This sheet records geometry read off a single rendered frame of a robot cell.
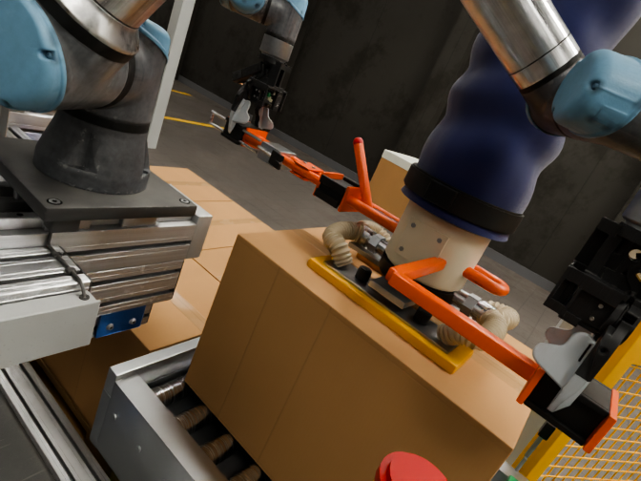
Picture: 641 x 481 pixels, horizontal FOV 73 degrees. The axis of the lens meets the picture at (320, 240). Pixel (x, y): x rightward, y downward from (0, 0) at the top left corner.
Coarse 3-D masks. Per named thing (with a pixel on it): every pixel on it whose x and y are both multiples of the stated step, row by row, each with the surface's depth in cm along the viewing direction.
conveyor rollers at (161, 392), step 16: (176, 384) 99; (160, 400) 94; (176, 400) 98; (176, 416) 92; (192, 416) 93; (208, 416) 95; (192, 432) 92; (224, 432) 93; (208, 448) 87; (224, 448) 89; (240, 448) 93; (256, 464) 88; (240, 480) 84; (256, 480) 86
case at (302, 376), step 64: (256, 256) 85; (320, 256) 93; (256, 320) 86; (320, 320) 76; (192, 384) 99; (256, 384) 87; (320, 384) 77; (384, 384) 70; (448, 384) 67; (512, 384) 76; (256, 448) 88; (320, 448) 78; (384, 448) 71; (448, 448) 64; (512, 448) 59
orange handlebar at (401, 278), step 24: (312, 168) 101; (384, 216) 89; (408, 264) 67; (432, 264) 72; (408, 288) 60; (504, 288) 77; (432, 312) 58; (456, 312) 57; (480, 336) 55; (504, 360) 53; (528, 360) 52
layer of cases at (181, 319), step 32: (192, 192) 212; (224, 224) 192; (256, 224) 207; (224, 256) 165; (192, 288) 137; (160, 320) 118; (192, 320) 123; (64, 352) 130; (96, 352) 120; (128, 352) 111; (64, 384) 132; (96, 384) 121
